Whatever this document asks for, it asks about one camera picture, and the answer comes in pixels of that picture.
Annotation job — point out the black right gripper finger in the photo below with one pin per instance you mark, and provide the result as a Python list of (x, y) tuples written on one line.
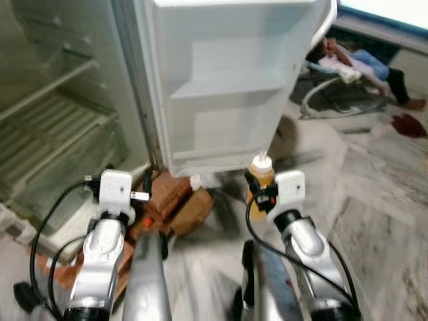
[(251, 182)]

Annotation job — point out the orange juice bottle white cap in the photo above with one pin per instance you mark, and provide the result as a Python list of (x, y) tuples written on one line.
[(262, 170)]

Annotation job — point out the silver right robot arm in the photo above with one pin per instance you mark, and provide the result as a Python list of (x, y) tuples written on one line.
[(311, 254)]

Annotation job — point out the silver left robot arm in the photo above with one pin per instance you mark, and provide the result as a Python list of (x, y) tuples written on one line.
[(100, 261)]

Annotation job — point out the grey fridge door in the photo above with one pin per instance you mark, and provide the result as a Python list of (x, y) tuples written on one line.
[(227, 80)]

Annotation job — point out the grey fridge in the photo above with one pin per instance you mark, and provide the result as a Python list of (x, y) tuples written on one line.
[(47, 134)]

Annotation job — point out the orange clay brick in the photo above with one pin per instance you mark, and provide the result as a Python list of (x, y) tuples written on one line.
[(167, 197)]

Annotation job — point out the grey left robot leg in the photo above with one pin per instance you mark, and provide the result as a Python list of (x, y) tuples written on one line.
[(147, 281)]

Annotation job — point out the dark red cloth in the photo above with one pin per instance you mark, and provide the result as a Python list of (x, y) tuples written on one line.
[(409, 126)]

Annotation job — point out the person with dark hair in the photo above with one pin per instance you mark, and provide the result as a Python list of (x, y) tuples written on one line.
[(364, 65)]

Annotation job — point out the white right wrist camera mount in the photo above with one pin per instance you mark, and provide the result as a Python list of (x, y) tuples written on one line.
[(289, 190)]

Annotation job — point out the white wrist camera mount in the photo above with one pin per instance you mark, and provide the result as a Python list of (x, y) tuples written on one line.
[(116, 190), (289, 190)]

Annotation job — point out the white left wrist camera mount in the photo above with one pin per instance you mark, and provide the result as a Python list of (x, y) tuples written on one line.
[(116, 190)]

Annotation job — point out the white frame baby bouncer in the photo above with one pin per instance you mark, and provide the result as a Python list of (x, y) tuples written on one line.
[(321, 100)]

